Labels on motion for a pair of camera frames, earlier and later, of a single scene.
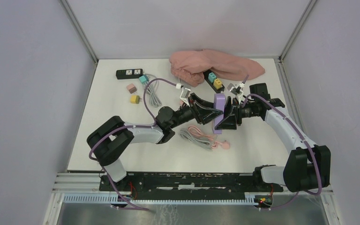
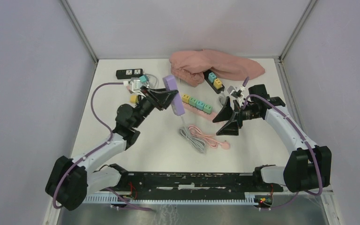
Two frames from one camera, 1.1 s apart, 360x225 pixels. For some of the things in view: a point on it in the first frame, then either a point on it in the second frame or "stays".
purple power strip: [219, 102] -> [170, 84]
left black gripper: [204, 116] -> [162, 98]
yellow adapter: [135, 99] stays
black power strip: [129, 73] stays
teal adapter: [211, 77] stays
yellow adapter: [217, 84] stays
